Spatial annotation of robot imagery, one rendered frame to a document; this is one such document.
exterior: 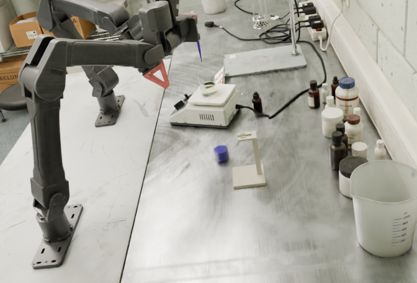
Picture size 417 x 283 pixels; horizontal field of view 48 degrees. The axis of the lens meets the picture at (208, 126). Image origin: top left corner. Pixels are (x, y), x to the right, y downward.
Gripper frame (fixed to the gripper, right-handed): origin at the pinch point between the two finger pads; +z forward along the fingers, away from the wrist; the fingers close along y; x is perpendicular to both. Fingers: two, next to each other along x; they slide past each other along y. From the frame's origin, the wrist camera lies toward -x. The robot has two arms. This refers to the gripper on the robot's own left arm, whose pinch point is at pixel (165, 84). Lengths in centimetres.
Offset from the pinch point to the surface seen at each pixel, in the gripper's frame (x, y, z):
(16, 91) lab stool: 91, 114, -34
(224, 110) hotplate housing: -10.9, -9.9, 15.3
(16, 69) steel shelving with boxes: 126, 216, -55
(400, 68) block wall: -54, -30, 28
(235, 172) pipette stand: -5.9, -30.9, 25.3
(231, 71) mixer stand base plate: -17.0, 28.3, 13.6
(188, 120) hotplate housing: 0.6, -4.2, 12.6
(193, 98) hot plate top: -4.9, -4.2, 7.9
